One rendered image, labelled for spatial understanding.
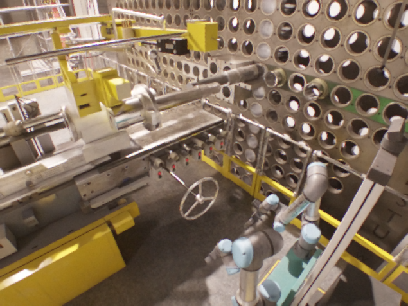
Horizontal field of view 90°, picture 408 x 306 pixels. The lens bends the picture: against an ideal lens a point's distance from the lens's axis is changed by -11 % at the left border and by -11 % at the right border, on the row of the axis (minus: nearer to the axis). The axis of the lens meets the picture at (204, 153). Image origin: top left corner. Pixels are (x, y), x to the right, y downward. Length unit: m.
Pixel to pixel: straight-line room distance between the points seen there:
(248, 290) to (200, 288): 1.20
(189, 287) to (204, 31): 2.07
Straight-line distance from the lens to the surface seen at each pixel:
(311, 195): 1.39
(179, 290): 2.37
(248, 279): 1.14
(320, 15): 2.96
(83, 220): 2.28
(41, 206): 2.27
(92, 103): 1.85
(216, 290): 2.36
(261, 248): 1.00
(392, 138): 0.87
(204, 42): 1.20
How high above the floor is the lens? 2.17
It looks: 35 degrees down
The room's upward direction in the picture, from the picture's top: straight up
